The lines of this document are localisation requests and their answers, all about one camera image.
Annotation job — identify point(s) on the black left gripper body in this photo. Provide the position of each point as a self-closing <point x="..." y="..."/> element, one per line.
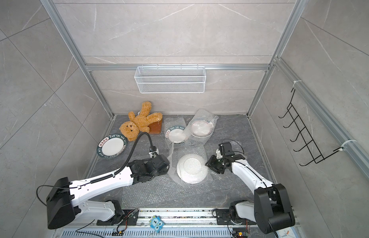
<point x="164" y="172"/>

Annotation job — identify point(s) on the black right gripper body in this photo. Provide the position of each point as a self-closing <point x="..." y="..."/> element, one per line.
<point x="218" y="164"/>

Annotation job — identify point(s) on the large bubble wrap sheet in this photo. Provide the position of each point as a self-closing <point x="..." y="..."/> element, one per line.
<point x="168" y="191"/>

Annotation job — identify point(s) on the bubble plate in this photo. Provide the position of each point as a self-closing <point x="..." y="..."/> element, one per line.
<point x="174" y="133"/>
<point x="191" y="168"/>
<point x="201" y="127"/>

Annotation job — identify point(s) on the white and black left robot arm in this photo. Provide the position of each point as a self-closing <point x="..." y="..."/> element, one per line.
<point x="71" y="200"/>

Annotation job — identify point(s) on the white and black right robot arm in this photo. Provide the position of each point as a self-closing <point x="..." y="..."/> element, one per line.
<point x="271" y="209"/>

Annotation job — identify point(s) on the brown teddy bear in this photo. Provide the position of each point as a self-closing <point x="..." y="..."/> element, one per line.
<point x="140" y="123"/>

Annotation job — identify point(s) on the brown wooden block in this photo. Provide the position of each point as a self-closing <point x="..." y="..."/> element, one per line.
<point x="155" y="128"/>

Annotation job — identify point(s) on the blue cartoon toy figure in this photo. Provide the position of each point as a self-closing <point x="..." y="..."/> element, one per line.
<point x="156" y="223"/>

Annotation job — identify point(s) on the white and blue clock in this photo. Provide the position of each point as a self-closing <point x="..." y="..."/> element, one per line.
<point x="287" y="233"/>

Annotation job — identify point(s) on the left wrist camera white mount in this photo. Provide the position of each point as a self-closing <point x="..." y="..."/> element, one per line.
<point x="153" y="152"/>

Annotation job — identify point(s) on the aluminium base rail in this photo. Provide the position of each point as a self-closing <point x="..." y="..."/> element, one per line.
<point x="179" y="223"/>

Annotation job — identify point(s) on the black wire hook rack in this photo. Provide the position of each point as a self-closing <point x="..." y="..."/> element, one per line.
<point x="304" y="135"/>

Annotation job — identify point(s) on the white wire mesh basket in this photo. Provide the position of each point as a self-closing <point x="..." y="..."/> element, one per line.
<point x="170" y="79"/>

